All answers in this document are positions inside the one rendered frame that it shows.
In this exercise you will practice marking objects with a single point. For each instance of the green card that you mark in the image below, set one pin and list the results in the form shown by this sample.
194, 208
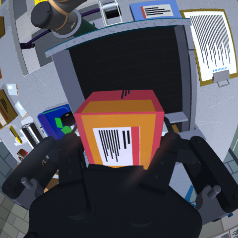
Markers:
60, 123

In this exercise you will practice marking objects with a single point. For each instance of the white frame black roll dispenser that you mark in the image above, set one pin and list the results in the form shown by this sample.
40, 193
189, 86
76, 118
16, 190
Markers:
111, 12

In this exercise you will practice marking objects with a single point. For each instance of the blue binder white label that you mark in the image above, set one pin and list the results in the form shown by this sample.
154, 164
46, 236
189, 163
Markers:
155, 11

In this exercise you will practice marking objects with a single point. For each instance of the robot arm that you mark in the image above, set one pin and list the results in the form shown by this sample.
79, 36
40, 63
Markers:
50, 16

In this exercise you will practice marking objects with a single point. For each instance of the plain brown box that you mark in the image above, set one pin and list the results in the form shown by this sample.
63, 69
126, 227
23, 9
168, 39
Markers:
1, 27

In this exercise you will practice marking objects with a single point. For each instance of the grey raised platform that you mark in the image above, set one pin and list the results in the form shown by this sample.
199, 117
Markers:
27, 55

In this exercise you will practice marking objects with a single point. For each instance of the yellow utility knife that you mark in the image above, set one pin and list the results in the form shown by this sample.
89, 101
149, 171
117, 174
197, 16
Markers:
15, 134

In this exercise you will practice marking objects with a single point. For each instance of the cardboard box white label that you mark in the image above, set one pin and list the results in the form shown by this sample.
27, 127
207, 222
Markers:
219, 229

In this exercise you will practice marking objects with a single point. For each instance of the white card orange edge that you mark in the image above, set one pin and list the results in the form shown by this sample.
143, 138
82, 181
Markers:
12, 89
20, 109

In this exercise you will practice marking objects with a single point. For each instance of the blue tool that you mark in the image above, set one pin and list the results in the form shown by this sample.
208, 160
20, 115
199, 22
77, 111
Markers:
190, 195

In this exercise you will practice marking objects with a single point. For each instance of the black silver roll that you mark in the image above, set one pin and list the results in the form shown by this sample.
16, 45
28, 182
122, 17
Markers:
31, 133

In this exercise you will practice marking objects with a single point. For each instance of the brown clipboard white paper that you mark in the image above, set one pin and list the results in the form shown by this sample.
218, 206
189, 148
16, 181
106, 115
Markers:
212, 46

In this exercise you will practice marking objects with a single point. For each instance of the red orange labelled box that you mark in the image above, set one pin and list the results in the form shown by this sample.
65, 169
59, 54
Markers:
119, 120

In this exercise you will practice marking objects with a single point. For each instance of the grey drawer dark liner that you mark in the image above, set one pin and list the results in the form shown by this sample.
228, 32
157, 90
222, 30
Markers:
126, 63

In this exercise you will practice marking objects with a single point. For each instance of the brown labelled cardboard box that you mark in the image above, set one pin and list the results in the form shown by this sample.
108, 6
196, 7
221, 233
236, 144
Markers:
6, 107

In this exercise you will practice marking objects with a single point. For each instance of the black round bearing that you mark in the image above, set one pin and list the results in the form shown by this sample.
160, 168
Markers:
67, 119

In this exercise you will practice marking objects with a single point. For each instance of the purple rail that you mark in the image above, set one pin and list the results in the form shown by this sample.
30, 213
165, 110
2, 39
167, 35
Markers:
37, 38

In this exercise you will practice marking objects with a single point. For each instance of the blue tote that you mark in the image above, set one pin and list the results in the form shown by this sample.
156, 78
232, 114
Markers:
48, 122

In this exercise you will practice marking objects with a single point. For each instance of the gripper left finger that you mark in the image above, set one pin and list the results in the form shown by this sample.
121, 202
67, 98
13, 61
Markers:
27, 163

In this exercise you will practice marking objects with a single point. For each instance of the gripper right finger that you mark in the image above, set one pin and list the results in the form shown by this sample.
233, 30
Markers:
210, 163

